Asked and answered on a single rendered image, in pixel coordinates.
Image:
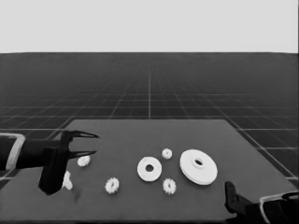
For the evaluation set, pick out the large thick white disc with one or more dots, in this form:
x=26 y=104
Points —
x=199 y=177

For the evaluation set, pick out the small white toothed gear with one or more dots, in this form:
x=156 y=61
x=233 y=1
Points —
x=164 y=154

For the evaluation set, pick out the small white T-shaped piece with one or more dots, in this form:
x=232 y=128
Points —
x=67 y=183

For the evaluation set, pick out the white round carrier with pins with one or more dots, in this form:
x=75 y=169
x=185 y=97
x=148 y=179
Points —
x=149 y=177

